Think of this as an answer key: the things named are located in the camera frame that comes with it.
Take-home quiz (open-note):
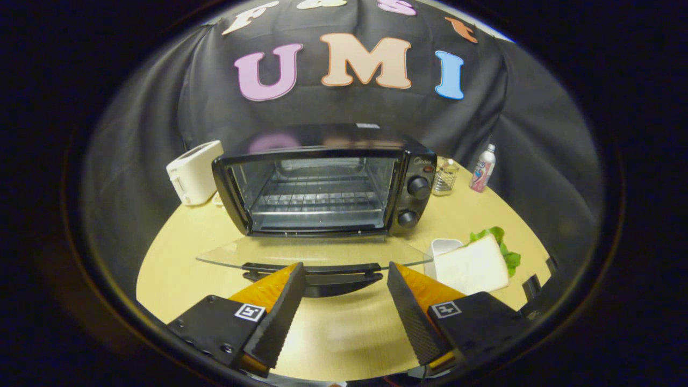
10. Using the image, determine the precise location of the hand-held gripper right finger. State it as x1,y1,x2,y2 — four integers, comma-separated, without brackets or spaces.
387,261,531,376

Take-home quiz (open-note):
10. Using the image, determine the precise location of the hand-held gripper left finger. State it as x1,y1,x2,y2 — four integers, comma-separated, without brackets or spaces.
167,262,307,379

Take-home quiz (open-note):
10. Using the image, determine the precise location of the white bread lettuce sandwich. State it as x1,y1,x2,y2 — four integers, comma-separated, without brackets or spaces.
434,226,522,296

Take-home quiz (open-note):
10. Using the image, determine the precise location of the black toaster oven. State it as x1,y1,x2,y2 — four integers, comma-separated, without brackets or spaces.
196,123,438,298

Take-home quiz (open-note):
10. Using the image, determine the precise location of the white pop-up toaster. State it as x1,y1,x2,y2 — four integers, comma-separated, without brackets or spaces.
166,140,225,206

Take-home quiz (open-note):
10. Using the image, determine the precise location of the white rectangular dish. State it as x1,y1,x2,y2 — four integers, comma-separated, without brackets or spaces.
424,238,464,280

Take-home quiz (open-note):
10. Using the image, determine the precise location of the clear glass jar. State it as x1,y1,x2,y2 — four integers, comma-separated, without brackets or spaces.
432,158,460,197

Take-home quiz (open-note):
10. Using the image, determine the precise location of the white pink-label bottle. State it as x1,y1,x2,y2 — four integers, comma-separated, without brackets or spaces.
470,144,497,193

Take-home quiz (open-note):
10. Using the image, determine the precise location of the black backdrop cloth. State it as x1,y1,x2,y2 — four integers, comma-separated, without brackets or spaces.
81,0,606,302

